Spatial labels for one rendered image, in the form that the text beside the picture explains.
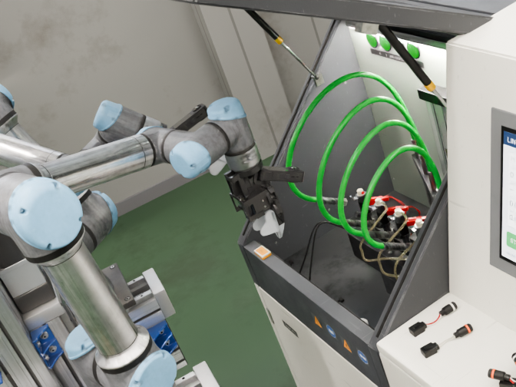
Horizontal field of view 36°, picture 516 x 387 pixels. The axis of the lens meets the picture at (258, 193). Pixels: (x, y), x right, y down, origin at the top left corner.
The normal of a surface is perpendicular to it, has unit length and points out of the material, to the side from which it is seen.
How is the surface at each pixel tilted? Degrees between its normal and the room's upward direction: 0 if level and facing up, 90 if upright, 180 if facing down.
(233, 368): 0
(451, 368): 0
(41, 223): 82
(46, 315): 90
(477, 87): 76
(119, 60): 90
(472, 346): 0
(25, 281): 90
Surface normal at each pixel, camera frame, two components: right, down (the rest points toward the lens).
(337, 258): -0.31, -0.81
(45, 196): 0.66, 0.04
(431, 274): 0.48, 0.31
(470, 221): -0.87, 0.28
